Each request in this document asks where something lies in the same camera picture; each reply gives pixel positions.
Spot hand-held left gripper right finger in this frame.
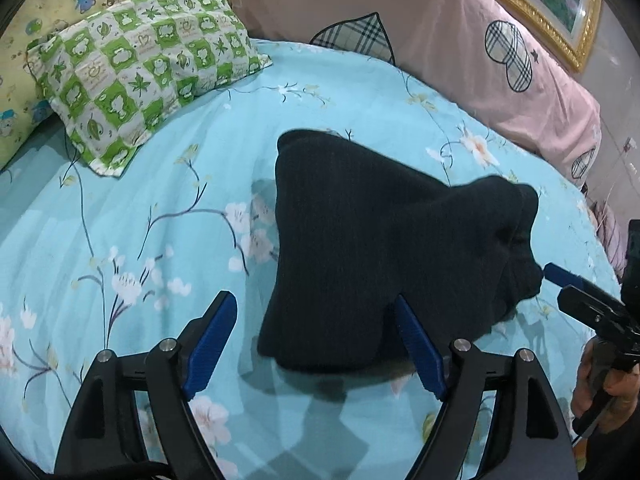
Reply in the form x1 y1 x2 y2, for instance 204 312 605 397
394 295 577 480

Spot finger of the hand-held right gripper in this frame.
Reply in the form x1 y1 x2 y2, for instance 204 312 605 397
542 261 627 329

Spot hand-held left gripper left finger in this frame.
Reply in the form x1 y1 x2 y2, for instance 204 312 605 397
54 290 239 480

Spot black pants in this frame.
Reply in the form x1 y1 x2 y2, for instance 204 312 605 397
257 129 544 375

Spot person's right hand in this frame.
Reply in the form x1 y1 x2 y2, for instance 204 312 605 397
571 339 640 434

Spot pink striped cloth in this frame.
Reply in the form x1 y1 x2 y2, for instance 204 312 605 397
587 200 627 267

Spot blue floral bed sheet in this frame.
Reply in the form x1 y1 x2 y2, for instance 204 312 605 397
0 37 623 480

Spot green checked pillow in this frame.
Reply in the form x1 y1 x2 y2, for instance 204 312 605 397
25 0 274 179

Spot pink duvet with plaid patches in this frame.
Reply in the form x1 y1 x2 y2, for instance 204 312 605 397
220 0 604 189

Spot yellow cartoon print pillow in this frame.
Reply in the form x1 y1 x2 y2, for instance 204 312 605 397
0 0 216 171

